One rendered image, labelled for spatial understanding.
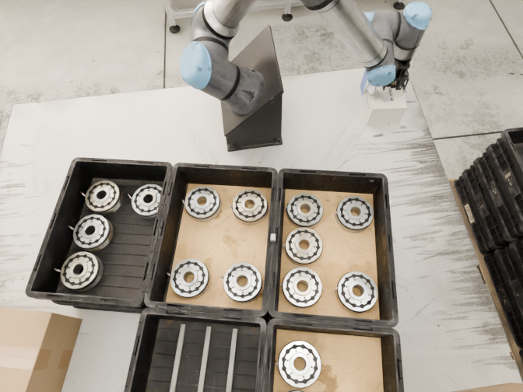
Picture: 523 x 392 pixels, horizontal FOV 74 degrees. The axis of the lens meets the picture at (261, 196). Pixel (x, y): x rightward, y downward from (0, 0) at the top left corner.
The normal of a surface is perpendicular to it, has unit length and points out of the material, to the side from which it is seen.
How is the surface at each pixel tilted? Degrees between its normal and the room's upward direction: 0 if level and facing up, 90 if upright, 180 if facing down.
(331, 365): 0
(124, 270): 0
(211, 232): 0
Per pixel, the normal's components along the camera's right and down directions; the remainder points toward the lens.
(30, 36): -0.04, -0.42
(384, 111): 0.00, 0.91
